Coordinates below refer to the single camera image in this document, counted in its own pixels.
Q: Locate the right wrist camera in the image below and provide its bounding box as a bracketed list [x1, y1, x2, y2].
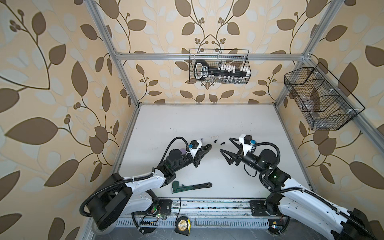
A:
[239, 134, 256, 154]

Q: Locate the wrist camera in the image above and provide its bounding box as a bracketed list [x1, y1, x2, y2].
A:
[239, 134, 256, 154]
[188, 140, 203, 150]

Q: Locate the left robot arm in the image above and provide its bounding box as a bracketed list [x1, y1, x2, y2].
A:
[79, 141, 213, 232]

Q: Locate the side wire basket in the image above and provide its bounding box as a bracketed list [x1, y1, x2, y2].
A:
[284, 63, 366, 131]

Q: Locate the back wire basket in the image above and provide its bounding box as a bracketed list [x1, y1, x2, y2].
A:
[189, 48, 252, 85]

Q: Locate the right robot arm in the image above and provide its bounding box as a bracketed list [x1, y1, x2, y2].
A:
[220, 135, 377, 240]

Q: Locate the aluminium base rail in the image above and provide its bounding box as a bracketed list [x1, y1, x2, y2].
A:
[86, 197, 301, 229]

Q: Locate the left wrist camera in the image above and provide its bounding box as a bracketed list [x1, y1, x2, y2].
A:
[188, 140, 203, 150]

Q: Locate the green pipe wrench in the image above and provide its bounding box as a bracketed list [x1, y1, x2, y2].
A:
[172, 181, 213, 194]

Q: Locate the yellow black tape measure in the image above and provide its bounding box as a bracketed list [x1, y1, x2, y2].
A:
[175, 216, 191, 236]

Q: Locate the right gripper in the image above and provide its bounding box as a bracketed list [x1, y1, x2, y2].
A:
[221, 137, 266, 176]

